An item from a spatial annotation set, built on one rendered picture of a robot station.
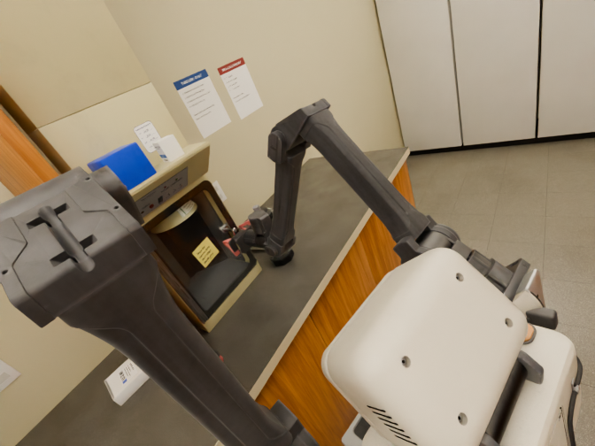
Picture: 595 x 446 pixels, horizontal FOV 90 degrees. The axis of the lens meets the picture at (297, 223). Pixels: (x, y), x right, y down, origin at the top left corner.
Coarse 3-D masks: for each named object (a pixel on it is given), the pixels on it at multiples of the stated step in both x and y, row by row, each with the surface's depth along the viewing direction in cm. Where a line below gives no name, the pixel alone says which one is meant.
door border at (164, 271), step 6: (156, 258) 89; (162, 264) 91; (162, 270) 91; (168, 270) 92; (168, 276) 92; (168, 282) 93; (174, 282) 94; (180, 288) 96; (180, 294) 95; (186, 294) 97; (192, 300) 99; (192, 306) 99; (198, 306) 101; (198, 312) 101; (198, 318) 101; (204, 318) 103
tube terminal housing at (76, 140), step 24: (120, 96) 81; (144, 96) 86; (72, 120) 73; (96, 120) 77; (120, 120) 81; (144, 120) 86; (168, 120) 92; (48, 144) 71; (72, 144) 73; (96, 144) 77; (120, 144) 82; (72, 168) 73; (168, 288) 97; (240, 288) 116; (192, 312) 101; (216, 312) 108
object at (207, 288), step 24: (192, 192) 97; (216, 192) 104; (168, 216) 92; (192, 216) 98; (216, 216) 105; (168, 240) 92; (192, 240) 98; (216, 240) 105; (168, 264) 92; (192, 264) 99; (216, 264) 106; (240, 264) 114; (192, 288) 99; (216, 288) 106
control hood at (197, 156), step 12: (192, 144) 94; (204, 144) 89; (192, 156) 86; (204, 156) 91; (156, 168) 85; (168, 168) 80; (180, 168) 84; (192, 168) 90; (204, 168) 96; (156, 180) 78; (192, 180) 95; (132, 192) 74; (144, 192) 77; (144, 216) 84
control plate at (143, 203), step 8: (184, 168) 86; (176, 176) 85; (184, 176) 89; (168, 184) 84; (176, 184) 88; (184, 184) 92; (152, 192) 80; (160, 192) 83; (168, 192) 87; (176, 192) 91; (144, 200) 79; (152, 200) 82; (144, 208) 82; (152, 208) 85
